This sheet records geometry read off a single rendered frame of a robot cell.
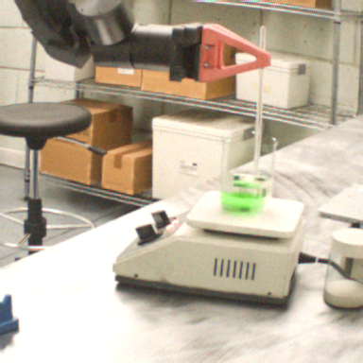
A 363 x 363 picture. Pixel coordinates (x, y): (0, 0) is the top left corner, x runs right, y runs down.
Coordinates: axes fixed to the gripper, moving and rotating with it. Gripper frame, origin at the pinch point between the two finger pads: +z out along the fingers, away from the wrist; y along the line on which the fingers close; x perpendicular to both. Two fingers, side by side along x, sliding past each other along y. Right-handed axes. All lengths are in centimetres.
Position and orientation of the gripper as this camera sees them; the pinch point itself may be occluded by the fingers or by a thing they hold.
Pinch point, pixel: (263, 59)
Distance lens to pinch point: 94.4
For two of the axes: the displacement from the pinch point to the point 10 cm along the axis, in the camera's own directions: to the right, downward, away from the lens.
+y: 3.2, -2.3, 9.2
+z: 9.5, 1.4, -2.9
